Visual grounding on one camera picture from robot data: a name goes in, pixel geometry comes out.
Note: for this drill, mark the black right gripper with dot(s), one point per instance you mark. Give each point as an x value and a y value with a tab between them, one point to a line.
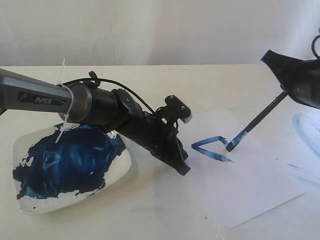
300	79

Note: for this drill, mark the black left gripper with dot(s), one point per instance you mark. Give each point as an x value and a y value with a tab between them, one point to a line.
156	132

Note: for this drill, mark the black paintbrush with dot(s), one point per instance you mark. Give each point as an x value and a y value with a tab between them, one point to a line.
238	138

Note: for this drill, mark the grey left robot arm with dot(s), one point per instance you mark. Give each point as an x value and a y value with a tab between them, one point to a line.
83	101

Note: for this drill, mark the white paper sheet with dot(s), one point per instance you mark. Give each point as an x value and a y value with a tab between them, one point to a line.
234	186

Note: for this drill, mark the white plate with blue paint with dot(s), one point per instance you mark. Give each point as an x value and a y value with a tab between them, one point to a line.
60	166

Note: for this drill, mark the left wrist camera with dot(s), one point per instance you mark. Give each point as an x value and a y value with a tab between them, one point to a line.
177	109

